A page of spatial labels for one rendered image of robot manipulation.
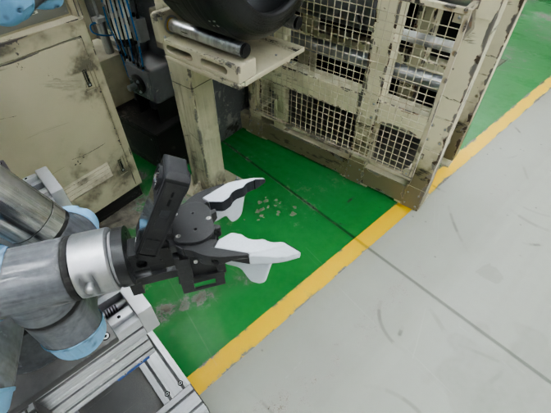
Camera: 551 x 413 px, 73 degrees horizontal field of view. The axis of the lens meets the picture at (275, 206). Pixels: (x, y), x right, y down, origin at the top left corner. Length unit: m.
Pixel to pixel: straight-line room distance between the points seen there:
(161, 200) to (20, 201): 0.23
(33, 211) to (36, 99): 1.09
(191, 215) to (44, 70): 1.23
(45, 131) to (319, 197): 1.27
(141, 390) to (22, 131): 1.00
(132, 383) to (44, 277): 0.90
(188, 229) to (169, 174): 0.08
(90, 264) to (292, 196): 1.62
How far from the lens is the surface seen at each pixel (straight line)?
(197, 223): 0.44
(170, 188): 0.38
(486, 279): 1.89
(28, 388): 0.83
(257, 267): 0.42
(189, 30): 1.38
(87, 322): 0.55
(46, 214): 0.58
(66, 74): 1.66
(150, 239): 0.42
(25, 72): 1.60
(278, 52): 1.46
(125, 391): 1.32
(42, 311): 0.49
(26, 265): 0.46
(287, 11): 1.34
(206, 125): 1.77
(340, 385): 1.49
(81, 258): 0.45
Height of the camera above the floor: 1.40
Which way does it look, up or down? 46 degrees down
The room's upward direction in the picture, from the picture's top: straight up
